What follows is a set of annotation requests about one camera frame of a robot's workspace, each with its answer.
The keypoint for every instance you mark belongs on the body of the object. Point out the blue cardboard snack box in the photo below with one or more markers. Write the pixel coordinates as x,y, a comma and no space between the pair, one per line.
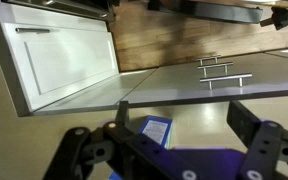
155,131

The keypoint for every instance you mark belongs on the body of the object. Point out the black clamp bracket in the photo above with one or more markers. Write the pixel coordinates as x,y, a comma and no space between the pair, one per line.
282,16

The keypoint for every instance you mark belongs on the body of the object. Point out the black flat stand bar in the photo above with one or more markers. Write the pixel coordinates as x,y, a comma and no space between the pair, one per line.
214,11

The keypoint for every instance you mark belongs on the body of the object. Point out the white cabinet door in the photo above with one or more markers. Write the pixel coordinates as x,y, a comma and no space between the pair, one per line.
67,63

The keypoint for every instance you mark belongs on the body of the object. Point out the dark steel appliance front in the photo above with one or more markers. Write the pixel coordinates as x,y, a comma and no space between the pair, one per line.
67,6

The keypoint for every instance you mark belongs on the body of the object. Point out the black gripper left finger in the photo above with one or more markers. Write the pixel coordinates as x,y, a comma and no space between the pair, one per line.
84,156

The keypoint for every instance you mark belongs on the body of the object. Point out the grey drawer stack front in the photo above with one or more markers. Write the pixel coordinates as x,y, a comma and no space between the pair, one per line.
184,86

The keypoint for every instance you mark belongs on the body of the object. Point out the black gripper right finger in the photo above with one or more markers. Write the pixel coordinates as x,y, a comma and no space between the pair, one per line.
267,150

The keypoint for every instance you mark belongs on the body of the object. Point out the grey base cabinet door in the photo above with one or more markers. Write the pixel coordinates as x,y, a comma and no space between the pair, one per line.
100,93

